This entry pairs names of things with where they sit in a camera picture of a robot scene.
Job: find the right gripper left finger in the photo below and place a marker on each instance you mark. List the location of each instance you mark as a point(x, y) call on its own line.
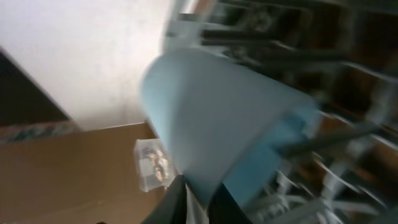
point(173, 207)

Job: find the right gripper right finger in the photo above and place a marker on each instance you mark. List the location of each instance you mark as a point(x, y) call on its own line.
point(224, 210)

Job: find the blue cup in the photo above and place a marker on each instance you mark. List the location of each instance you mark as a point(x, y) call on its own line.
point(223, 124)

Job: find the grey dishwasher rack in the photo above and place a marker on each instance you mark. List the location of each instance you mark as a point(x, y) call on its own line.
point(270, 34)

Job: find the clear plastic bag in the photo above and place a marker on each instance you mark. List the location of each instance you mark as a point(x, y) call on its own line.
point(153, 165)

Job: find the cardboard box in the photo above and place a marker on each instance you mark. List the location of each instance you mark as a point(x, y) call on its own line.
point(86, 177)

